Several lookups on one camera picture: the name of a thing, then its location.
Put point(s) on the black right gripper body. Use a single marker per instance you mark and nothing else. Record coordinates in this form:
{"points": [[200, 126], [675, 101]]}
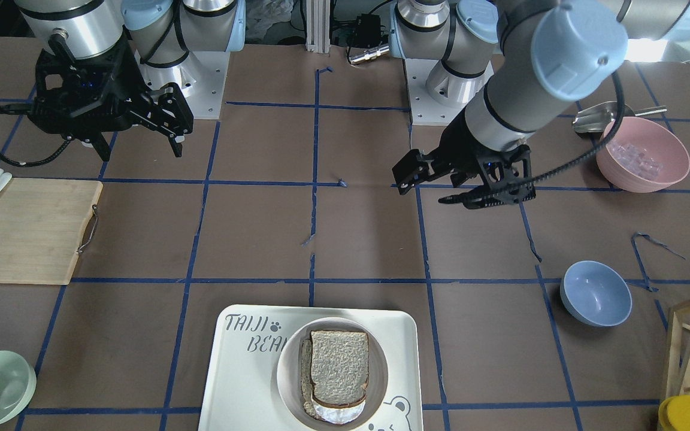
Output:
{"points": [[124, 81]]}

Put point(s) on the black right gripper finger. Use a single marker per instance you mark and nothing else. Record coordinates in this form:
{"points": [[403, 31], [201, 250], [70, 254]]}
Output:
{"points": [[166, 111], [101, 146]]}

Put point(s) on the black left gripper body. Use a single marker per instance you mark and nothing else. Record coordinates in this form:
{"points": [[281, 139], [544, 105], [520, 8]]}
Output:
{"points": [[460, 145]]}

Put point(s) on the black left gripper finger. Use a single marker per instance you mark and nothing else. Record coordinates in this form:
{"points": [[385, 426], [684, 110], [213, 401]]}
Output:
{"points": [[416, 167], [484, 197]]}

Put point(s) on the white bread slice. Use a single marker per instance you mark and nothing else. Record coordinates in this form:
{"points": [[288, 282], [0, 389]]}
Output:
{"points": [[339, 367]]}

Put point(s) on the white round plate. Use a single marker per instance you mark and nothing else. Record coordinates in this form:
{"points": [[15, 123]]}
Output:
{"points": [[288, 374]]}

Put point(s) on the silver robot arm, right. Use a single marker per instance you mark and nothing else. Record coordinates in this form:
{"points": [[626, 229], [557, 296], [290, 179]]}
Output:
{"points": [[160, 33]]}

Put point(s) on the silver robot arm, left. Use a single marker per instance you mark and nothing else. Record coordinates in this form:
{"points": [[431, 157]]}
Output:
{"points": [[555, 53]]}

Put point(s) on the bread slice on plate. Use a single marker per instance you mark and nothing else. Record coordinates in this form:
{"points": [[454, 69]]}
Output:
{"points": [[305, 359]]}

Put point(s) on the metal scoop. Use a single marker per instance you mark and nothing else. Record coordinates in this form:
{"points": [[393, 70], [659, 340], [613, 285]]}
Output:
{"points": [[595, 119]]}

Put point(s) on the wooden cutting board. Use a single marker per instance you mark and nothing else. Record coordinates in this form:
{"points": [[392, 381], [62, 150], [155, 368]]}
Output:
{"points": [[42, 225]]}

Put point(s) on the silver metal connector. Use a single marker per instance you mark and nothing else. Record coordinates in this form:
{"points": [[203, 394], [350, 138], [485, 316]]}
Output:
{"points": [[368, 54]]}

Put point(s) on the clear ice cubes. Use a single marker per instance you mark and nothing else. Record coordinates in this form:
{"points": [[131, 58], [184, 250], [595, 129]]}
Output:
{"points": [[634, 159]]}

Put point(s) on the pink bowl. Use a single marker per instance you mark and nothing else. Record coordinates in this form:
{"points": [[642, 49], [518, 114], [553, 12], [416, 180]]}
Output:
{"points": [[659, 143]]}

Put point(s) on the blue bowl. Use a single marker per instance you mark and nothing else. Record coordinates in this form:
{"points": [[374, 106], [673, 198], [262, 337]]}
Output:
{"points": [[595, 294]]}

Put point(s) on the black power adapter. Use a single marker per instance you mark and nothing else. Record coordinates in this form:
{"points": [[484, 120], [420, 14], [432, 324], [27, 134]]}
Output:
{"points": [[368, 31]]}

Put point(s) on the fried egg toy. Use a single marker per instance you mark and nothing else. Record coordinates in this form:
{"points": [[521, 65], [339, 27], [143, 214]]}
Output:
{"points": [[338, 415]]}

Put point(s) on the white bear tray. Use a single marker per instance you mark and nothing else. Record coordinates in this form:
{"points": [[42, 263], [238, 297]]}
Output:
{"points": [[241, 391]]}

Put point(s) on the yellow cup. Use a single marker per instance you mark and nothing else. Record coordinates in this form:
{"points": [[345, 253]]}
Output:
{"points": [[674, 413]]}

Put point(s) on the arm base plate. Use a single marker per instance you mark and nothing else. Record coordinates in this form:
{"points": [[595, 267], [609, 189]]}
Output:
{"points": [[201, 76], [436, 95]]}

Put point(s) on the aluminium frame post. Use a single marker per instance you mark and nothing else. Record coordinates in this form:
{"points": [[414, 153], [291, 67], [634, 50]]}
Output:
{"points": [[318, 26]]}

